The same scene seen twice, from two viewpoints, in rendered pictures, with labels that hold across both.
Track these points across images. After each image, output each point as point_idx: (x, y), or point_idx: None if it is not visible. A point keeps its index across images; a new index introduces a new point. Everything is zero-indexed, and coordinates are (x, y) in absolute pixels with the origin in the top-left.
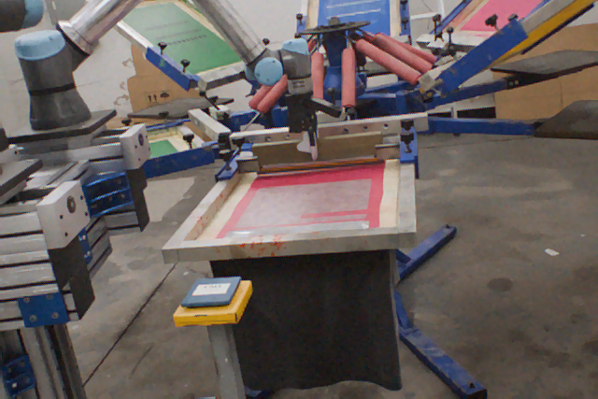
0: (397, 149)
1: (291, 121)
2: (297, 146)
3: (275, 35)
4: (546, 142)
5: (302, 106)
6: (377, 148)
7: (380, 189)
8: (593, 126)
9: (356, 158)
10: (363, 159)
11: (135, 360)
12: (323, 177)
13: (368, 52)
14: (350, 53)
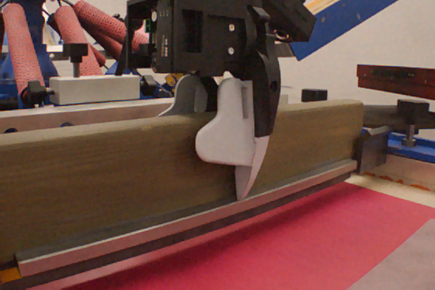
0: (386, 139)
1: (184, 17)
2: (200, 139)
3: None
4: None
5: None
6: (370, 138)
7: None
8: (393, 119)
9: (332, 172)
10: (343, 172)
11: None
12: (299, 252)
13: (96, 17)
14: (73, 12)
